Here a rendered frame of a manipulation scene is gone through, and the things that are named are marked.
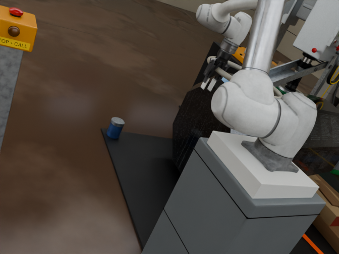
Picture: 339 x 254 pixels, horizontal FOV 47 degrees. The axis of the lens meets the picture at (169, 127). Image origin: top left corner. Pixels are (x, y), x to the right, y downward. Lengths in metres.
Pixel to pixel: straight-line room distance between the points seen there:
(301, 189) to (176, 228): 0.55
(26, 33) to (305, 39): 1.95
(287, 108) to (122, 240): 1.16
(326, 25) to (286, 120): 1.37
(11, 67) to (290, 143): 0.97
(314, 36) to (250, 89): 1.42
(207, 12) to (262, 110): 0.77
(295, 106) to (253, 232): 0.47
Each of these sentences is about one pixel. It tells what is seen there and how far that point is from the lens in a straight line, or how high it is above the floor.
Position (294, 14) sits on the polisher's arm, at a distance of 3.40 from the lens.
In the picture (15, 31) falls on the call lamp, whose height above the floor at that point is 1.06.
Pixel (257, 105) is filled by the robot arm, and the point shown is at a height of 1.07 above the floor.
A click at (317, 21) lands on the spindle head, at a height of 1.31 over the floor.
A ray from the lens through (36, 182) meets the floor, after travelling 2.31.
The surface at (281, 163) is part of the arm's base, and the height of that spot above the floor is 0.89.
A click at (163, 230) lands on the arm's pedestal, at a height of 0.33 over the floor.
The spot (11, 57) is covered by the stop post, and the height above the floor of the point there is 0.97.
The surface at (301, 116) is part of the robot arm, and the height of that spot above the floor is 1.08.
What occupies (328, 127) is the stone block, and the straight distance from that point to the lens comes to 2.90.
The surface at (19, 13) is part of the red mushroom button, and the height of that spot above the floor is 1.09.
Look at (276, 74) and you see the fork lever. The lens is 2.65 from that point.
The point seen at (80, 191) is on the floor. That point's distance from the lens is 2.33.
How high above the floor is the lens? 1.46
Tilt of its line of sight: 25 degrees down
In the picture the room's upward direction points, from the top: 24 degrees clockwise
